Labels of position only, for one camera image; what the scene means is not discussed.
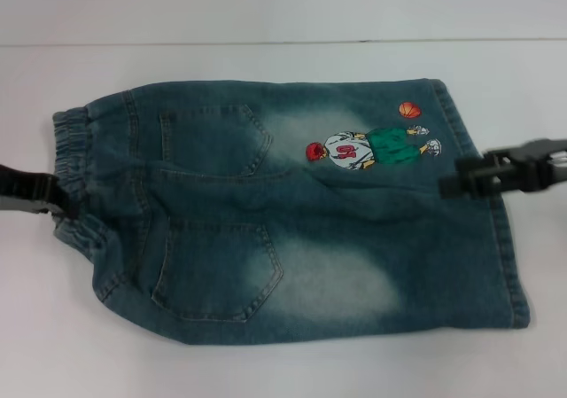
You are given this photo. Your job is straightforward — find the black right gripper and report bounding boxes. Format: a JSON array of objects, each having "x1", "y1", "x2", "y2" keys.
[{"x1": 437, "y1": 137, "x2": 567, "y2": 200}]

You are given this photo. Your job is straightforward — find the blue denim shorts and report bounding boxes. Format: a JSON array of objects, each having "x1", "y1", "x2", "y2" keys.
[{"x1": 49, "y1": 77, "x2": 532, "y2": 331}]

